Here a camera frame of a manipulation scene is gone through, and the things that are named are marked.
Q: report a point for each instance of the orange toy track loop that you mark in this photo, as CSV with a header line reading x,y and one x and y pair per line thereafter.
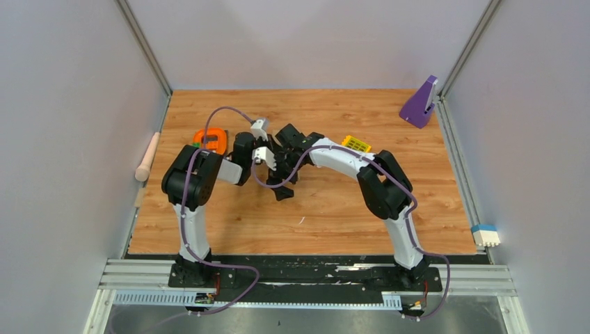
x,y
216,140

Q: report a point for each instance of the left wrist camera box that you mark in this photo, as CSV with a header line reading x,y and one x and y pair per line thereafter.
x,y
259,129

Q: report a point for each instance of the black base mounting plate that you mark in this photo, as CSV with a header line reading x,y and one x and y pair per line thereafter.
x,y
307,278

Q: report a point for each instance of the wooden rolling pin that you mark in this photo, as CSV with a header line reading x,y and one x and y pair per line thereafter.
x,y
143,170

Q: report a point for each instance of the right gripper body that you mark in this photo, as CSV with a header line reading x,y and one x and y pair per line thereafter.
x,y
285,167

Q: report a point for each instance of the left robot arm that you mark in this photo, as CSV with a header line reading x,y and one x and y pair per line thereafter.
x,y
188,184

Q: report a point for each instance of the white blue toy brick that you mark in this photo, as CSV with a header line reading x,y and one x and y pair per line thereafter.
x,y
485,235

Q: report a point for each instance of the slotted cable duct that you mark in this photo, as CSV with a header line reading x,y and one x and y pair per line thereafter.
x,y
191,299

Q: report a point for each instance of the yellow toy window brick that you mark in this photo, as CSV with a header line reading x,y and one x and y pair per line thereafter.
x,y
356,144

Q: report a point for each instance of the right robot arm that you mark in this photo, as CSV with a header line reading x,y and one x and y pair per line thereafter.
x,y
385,188

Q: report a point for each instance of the purple plastic stand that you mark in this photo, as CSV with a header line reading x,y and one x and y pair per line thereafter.
x,y
419,107

